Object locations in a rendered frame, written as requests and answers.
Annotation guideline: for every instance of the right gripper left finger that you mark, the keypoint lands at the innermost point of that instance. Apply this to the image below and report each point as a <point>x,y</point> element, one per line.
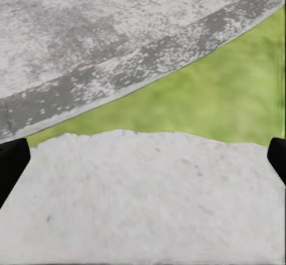
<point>14,158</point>

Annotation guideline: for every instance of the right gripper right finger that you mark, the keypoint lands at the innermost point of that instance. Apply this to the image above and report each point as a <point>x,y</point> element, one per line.
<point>277,156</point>

